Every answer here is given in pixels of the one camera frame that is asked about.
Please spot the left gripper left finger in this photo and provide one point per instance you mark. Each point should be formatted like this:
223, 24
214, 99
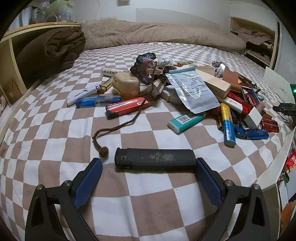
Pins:
42, 220

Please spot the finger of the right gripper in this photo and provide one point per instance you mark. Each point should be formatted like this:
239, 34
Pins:
288, 109

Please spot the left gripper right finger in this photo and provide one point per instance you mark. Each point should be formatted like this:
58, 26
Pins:
252, 221

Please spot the black lighter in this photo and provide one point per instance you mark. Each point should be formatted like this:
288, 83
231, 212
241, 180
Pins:
154, 159

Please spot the white shoe box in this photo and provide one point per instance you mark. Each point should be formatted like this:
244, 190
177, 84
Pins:
278, 85

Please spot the white square box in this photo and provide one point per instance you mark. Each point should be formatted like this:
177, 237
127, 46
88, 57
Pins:
253, 119

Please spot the blue yellow lighter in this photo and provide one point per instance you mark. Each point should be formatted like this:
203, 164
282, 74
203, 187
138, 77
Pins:
228, 127

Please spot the light wooden block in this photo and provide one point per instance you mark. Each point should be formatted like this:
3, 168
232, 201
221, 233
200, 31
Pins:
218, 86

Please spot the silver foil pouch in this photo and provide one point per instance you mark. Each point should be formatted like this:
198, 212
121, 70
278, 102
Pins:
192, 90

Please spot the transparent blue lighter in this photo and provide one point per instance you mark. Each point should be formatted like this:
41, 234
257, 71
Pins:
97, 101

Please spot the red Lamborghini lighter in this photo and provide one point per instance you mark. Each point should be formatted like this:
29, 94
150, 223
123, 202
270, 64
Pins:
124, 107

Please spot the white lighter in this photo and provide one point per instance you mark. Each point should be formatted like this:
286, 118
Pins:
82, 94

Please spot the mint barcode lighter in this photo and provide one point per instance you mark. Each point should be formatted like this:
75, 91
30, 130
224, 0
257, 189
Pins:
184, 122

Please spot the wooden shelf unit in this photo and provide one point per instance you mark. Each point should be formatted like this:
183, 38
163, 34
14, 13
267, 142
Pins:
13, 41

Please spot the beige plastic case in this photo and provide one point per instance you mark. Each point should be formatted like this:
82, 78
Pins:
127, 85

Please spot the brown folded blanket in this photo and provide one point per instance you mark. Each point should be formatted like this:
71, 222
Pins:
50, 53

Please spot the crochet butterfly charm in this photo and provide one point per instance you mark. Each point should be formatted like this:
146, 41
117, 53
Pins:
142, 63

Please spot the clear storage tub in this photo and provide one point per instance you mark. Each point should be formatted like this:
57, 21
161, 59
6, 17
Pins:
54, 11

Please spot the wall closet shelf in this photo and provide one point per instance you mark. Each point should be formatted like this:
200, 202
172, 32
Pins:
262, 43

